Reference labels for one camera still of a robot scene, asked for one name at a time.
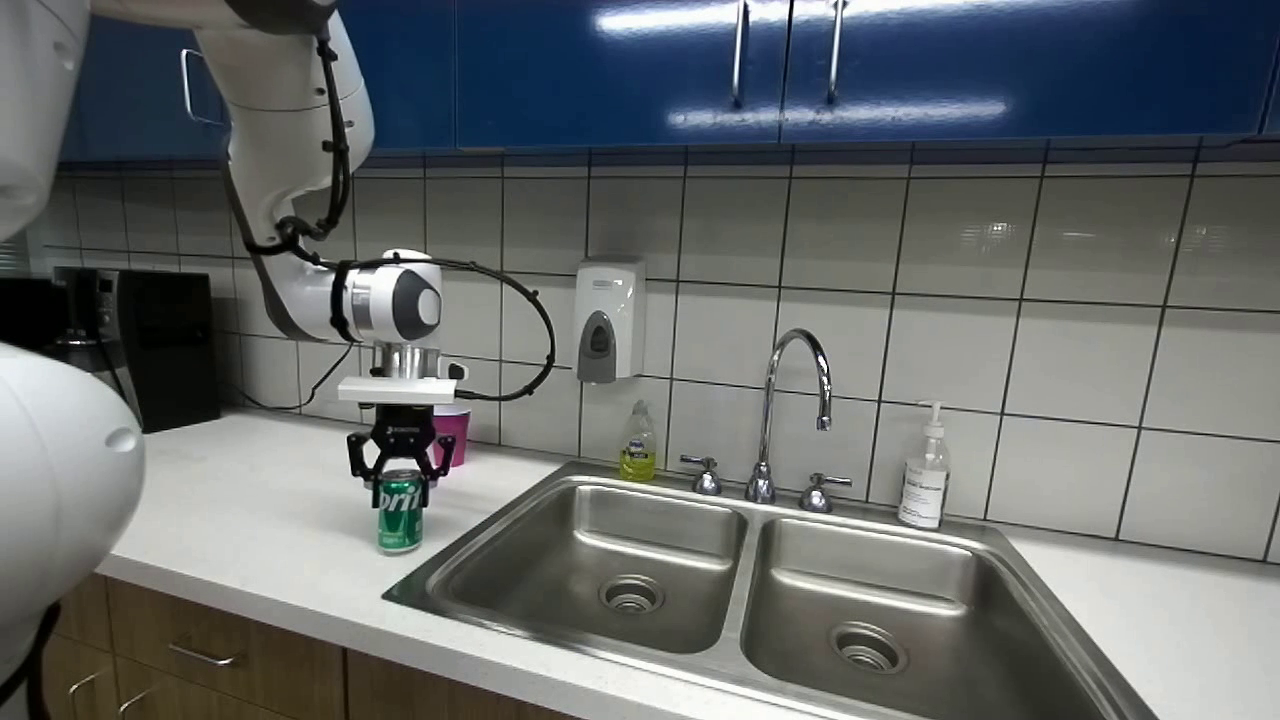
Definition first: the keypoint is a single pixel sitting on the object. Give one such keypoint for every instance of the wooden base cabinet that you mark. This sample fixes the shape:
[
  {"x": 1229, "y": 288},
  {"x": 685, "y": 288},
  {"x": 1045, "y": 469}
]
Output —
[{"x": 293, "y": 664}]

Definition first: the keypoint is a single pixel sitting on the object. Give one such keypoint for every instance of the stainless steel double sink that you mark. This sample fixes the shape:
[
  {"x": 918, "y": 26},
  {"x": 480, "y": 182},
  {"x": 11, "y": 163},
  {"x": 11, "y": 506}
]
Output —
[{"x": 693, "y": 572}]

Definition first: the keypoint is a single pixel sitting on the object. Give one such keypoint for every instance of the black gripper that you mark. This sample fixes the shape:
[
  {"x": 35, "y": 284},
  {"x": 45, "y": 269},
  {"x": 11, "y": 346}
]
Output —
[{"x": 404, "y": 426}]

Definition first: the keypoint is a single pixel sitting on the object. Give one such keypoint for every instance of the white pump soap bottle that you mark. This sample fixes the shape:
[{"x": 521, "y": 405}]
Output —
[{"x": 920, "y": 486}]

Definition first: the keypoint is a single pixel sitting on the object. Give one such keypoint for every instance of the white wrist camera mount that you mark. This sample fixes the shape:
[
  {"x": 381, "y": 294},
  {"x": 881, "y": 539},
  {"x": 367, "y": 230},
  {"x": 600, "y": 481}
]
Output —
[{"x": 395, "y": 391}]

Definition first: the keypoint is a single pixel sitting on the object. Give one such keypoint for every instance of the yellow-green dish soap bottle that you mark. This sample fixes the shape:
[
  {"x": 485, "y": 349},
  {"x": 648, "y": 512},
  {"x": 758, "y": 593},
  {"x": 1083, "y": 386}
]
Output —
[{"x": 639, "y": 461}]

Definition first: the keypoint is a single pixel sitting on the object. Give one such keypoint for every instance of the pink plastic cup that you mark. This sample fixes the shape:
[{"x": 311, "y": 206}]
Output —
[{"x": 459, "y": 439}]

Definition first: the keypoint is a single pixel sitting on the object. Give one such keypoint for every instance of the white wall soap dispenser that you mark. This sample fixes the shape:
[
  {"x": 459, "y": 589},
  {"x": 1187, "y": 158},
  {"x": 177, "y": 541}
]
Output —
[{"x": 604, "y": 322}]

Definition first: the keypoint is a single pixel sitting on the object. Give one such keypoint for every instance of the chrome gooseneck faucet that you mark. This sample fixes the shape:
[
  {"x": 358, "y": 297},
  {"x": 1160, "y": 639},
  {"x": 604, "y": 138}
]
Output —
[{"x": 760, "y": 481}]

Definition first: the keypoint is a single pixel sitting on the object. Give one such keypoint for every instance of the green soda can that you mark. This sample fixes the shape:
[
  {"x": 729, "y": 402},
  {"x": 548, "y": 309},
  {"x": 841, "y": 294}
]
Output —
[{"x": 400, "y": 524}]

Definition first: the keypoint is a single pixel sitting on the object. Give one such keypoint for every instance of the black countertop appliance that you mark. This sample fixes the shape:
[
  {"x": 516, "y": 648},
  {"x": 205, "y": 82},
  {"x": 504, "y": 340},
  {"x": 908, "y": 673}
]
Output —
[{"x": 164, "y": 346}]

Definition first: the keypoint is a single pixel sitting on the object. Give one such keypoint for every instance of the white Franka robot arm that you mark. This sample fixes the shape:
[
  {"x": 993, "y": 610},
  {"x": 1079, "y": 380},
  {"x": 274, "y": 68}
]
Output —
[{"x": 286, "y": 134}]

